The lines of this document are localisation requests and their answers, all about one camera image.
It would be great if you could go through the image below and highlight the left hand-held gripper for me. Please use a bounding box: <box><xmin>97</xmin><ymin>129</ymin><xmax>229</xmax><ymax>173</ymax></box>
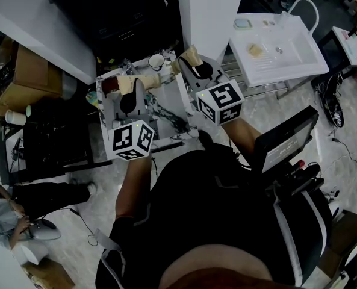
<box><xmin>108</xmin><ymin>78</ymin><xmax>155</xmax><ymax>161</ymax></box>

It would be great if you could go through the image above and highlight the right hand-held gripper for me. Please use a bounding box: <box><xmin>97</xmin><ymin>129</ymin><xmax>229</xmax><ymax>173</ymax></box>
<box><xmin>178</xmin><ymin>55</ymin><xmax>245</xmax><ymax>126</ymax></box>

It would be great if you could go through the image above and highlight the person's left forearm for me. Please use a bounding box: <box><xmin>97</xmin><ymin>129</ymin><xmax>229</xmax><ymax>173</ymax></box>
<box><xmin>114</xmin><ymin>155</ymin><xmax>153</xmax><ymax>220</ymax></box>

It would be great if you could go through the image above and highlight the person's right forearm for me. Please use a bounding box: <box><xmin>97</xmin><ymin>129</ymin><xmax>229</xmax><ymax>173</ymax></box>
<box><xmin>220</xmin><ymin>120</ymin><xmax>262</xmax><ymax>163</ymax></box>

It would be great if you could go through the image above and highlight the white paper cup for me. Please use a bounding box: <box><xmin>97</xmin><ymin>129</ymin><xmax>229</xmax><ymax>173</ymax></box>
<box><xmin>4</xmin><ymin>109</ymin><xmax>28</xmax><ymax>126</ymax></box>

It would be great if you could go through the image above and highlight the dark red cloth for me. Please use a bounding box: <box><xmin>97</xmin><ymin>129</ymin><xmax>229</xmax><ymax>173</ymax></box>
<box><xmin>102</xmin><ymin>76</ymin><xmax>120</xmax><ymax>95</ymax></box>

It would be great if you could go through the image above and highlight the marble pattern sink stand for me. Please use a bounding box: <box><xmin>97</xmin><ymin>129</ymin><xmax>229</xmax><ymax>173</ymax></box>
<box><xmin>95</xmin><ymin>50</ymin><xmax>200</xmax><ymax>151</ymax></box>

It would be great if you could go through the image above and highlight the yellow green bottle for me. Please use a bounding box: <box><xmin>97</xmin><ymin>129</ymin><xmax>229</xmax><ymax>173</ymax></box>
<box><xmin>85</xmin><ymin>90</ymin><xmax>99</xmax><ymax>107</ymax></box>

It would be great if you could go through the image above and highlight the chrome faucet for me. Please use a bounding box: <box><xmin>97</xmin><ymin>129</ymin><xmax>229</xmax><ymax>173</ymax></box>
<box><xmin>122</xmin><ymin>59</ymin><xmax>137</xmax><ymax>75</ymax></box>

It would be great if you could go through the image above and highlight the yellow sponge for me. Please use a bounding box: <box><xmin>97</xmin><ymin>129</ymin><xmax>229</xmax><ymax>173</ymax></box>
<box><xmin>246</xmin><ymin>42</ymin><xmax>265</xmax><ymax>57</ymax></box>

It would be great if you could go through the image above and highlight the pale soap dish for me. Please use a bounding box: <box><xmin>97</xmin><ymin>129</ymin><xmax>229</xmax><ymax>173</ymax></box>
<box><xmin>233</xmin><ymin>17</ymin><xmax>253</xmax><ymax>31</ymax></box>

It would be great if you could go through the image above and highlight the person's black shoe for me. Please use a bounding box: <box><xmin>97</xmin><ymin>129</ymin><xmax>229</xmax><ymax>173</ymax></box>
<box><xmin>198</xmin><ymin>129</ymin><xmax>216</xmax><ymax>149</ymax></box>

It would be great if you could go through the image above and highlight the black desk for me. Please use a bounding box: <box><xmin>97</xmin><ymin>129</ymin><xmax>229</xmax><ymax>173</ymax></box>
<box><xmin>0</xmin><ymin>100</ymin><xmax>113</xmax><ymax>187</ymax></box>

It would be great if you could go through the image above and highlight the white sink table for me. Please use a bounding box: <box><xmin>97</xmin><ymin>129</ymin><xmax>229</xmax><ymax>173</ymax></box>
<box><xmin>221</xmin><ymin>13</ymin><xmax>330</xmax><ymax>101</ymax></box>

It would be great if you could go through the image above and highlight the black cabinet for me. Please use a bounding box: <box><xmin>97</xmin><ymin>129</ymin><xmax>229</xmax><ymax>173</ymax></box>
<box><xmin>42</xmin><ymin>0</ymin><xmax>185</xmax><ymax>64</ymax></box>

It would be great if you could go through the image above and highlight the large open cardboard box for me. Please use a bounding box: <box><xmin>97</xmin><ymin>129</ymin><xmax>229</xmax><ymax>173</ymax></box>
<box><xmin>0</xmin><ymin>43</ymin><xmax>65</xmax><ymax>119</ymax></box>

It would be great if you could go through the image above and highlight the black monitor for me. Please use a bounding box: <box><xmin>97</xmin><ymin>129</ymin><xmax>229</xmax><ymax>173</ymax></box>
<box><xmin>253</xmin><ymin>105</ymin><xmax>320</xmax><ymax>175</ymax></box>

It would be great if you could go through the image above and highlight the white curved faucet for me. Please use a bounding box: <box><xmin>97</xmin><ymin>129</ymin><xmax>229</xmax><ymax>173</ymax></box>
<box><xmin>282</xmin><ymin>0</ymin><xmax>320</xmax><ymax>36</ymax></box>

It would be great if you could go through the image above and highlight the person's black clothing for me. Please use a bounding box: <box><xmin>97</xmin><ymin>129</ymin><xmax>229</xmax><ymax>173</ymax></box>
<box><xmin>95</xmin><ymin>148</ymin><xmax>333</xmax><ymax>289</ymax></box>

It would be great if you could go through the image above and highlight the black backpack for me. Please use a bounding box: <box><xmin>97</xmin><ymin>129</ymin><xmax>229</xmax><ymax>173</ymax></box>
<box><xmin>320</xmin><ymin>76</ymin><xmax>346</xmax><ymax>128</ymax></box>

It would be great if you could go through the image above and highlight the white table with black legs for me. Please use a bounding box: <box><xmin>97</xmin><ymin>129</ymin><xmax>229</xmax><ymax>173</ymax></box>
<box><xmin>317</xmin><ymin>26</ymin><xmax>357</xmax><ymax>78</ymax></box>

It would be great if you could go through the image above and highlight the small cardboard box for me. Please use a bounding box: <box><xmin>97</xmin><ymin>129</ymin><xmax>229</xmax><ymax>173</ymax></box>
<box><xmin>20</xmin><ymin>257</ymin><xmax>75</xmax><ymax>289</ymax></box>

